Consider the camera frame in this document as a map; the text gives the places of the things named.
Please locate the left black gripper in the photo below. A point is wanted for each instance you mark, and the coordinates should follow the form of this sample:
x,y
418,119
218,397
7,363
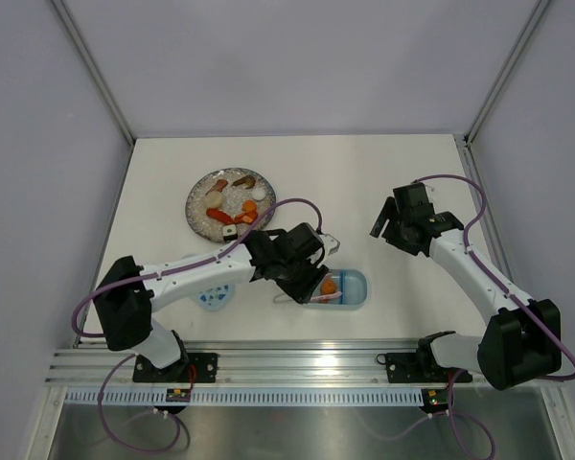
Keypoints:
x,y
303,291

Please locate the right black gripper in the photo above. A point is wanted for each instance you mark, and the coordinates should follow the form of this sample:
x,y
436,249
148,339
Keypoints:
x,y
389,233

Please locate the orange fried food piece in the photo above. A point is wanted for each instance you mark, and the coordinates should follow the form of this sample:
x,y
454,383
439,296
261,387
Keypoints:
x,y
328,287

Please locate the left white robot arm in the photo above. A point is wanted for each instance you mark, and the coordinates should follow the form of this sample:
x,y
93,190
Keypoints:
x,y
130,294

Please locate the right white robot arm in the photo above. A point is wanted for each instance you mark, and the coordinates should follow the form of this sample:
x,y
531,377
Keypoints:
x,y
522,336

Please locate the blue lunch box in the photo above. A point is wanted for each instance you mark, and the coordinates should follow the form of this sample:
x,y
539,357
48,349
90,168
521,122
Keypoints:
x,y
354,287

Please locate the terrazzo pattern lunch box lid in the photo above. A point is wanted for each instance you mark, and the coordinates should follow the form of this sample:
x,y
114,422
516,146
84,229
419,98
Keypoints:
x,y
216,298

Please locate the orange carrot pieces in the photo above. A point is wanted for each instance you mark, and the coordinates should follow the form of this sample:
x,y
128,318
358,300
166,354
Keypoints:
x,y
249,213

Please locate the sushi roll piece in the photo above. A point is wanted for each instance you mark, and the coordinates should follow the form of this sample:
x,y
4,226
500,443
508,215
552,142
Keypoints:
x,y
229,232

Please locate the white round radish slice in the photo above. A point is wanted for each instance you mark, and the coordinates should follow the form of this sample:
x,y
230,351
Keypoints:
x,y
258,194

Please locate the red sausage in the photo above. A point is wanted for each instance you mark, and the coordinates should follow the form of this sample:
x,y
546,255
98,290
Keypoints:
x,y
218,215

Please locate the speckled round plate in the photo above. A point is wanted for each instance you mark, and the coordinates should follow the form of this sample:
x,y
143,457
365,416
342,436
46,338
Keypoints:
x,y
233,198

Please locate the beige mushroom piece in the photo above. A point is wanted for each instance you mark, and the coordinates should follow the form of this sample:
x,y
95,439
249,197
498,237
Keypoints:
x,y
213,199

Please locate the pink ham slice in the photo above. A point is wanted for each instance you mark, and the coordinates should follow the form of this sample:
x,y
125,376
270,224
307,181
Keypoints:
x,y
220,185

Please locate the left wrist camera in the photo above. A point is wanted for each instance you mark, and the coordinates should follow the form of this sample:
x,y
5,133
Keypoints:
x,y
331,244

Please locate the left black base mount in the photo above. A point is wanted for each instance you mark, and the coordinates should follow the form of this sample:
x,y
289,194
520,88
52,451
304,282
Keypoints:
x,y
202,368

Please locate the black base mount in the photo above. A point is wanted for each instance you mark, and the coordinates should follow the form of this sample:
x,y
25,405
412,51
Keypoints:
x,y
202,368
413,367

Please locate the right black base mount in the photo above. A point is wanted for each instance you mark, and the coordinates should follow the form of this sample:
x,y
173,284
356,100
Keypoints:
x,y
413,367

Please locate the aluminium rail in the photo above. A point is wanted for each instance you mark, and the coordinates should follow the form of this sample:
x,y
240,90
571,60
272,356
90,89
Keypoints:
x,y
270,363

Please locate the white slotted cable duct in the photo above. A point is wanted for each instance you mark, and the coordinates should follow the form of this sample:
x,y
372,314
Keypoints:
x,y
250,397

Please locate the right aluminium frame post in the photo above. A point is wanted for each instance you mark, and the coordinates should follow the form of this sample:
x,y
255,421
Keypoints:
x,y
508,68

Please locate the aluminium frame post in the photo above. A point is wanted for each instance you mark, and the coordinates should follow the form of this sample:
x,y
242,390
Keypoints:
x,y
74,33
508,68

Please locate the left aluminium frame post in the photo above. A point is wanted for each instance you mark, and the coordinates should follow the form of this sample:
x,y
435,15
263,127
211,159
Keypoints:
x,y
74,33

